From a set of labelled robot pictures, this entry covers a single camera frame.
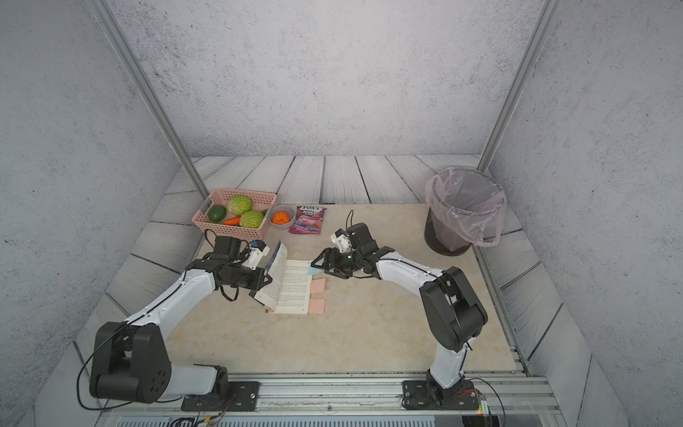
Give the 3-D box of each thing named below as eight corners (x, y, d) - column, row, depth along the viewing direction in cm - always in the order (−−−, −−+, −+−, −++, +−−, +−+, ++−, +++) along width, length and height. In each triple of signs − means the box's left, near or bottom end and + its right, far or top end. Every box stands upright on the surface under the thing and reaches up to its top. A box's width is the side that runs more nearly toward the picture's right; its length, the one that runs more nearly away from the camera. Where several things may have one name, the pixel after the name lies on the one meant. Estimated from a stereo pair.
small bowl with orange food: (269, 231, 113) (265, 222, 108) (273, 214, 119) (270, 205, 115) (294, 231, 113) (291, 221, 108) (297, 214, 119) (295, 204, 115)
